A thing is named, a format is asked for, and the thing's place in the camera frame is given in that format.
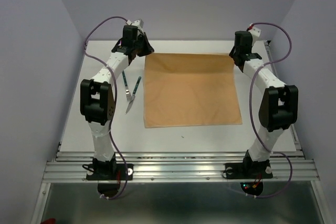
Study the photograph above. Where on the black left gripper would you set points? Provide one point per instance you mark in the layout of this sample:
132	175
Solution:
147	50

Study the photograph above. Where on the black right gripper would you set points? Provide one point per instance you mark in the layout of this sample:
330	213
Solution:
231	53

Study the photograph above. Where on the beige cloth napkin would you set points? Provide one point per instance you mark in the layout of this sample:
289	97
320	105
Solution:
190	90

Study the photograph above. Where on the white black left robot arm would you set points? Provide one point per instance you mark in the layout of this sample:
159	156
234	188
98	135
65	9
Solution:
97	97

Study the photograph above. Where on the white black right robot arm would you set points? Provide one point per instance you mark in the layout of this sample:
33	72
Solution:
279	105

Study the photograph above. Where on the red object at bottom edge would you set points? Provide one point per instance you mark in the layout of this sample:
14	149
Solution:
49	221

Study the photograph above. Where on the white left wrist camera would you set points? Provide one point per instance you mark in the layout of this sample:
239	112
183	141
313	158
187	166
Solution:
138	23

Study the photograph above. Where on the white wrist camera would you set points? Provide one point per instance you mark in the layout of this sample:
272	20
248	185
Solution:
138	23
255	32

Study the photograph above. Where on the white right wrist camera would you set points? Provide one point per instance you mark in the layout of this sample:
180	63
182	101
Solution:
255	32

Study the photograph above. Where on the green handled knife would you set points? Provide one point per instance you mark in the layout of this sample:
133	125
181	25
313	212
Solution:
133	94

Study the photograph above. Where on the green handled fork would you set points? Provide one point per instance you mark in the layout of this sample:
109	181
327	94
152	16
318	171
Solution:
127	91

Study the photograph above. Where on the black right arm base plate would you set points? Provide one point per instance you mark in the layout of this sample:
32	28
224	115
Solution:
246	171

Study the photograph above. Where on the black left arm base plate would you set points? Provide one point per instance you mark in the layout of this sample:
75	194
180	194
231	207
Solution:
106	171

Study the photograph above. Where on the aluminium mounting rail frame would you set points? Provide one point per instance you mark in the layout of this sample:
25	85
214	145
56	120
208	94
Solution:
177	174

